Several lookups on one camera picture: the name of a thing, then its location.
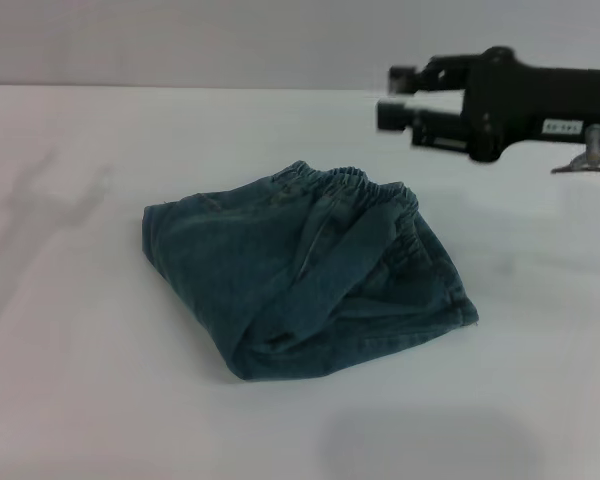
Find silver cable connector plug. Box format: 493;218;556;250
551;124;600;178

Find blue denim shorts with cartoon print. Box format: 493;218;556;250
141;160;480;384

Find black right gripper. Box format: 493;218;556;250
376;45;600;164

